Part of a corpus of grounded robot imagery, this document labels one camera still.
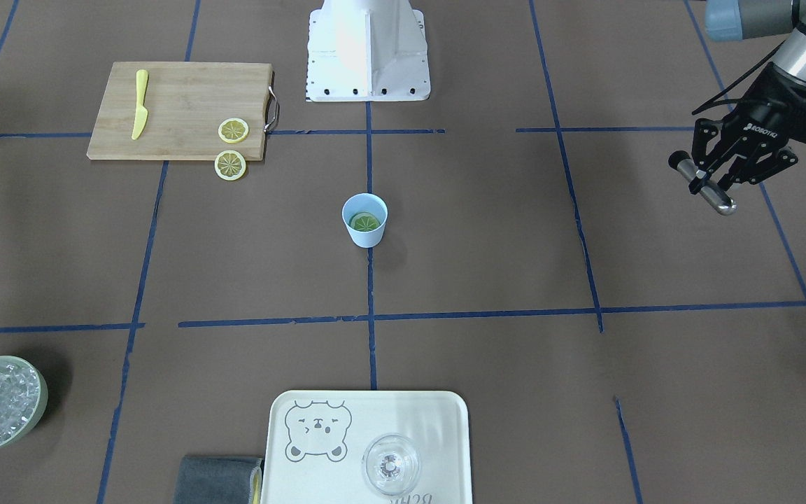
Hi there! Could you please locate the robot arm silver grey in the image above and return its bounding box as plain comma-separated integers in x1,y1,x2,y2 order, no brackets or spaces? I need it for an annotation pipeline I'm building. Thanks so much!
669,1,806,207

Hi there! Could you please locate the yellow lemon slice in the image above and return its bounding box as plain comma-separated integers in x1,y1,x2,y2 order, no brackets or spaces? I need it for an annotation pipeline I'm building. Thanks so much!
213,150,247,181

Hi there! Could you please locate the steel muddler black tip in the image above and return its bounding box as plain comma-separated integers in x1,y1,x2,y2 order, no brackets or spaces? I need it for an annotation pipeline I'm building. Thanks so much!
668,150,737,215

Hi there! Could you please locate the yellow plastic knife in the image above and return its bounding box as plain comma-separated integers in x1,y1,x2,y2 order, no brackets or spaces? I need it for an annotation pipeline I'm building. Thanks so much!
130,68,148,141

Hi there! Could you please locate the cream bear serving tray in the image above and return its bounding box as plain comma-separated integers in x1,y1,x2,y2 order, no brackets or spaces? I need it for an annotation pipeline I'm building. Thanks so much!
260,390,474,503

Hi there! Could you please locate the bamboo cutting board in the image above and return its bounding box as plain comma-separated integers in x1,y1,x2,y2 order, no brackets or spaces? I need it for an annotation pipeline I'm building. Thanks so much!
87,62,277,162

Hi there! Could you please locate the light blue plastic cup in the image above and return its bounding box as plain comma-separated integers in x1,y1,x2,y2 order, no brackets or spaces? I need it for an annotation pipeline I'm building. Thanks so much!
341,192,389,249

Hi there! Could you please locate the grey folded cloth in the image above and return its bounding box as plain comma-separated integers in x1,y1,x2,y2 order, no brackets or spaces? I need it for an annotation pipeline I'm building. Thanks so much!
173,456,264,503

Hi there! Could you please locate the clear wine glass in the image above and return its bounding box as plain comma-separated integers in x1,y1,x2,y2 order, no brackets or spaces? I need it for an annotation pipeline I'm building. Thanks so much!
361,433,422,497

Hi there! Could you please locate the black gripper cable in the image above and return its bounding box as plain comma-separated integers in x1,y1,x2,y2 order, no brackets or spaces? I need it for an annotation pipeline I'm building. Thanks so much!
691,42,789,116

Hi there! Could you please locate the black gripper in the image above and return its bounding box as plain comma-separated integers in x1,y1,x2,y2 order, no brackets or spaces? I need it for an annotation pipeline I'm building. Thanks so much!
687,63,806,197

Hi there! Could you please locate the green lime slice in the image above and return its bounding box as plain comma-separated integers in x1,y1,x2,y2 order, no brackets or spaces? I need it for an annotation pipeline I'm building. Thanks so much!
348,211,383,232

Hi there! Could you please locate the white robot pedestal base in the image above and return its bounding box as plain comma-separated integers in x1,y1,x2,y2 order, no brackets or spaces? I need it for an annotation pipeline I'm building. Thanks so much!
305,1,432,103

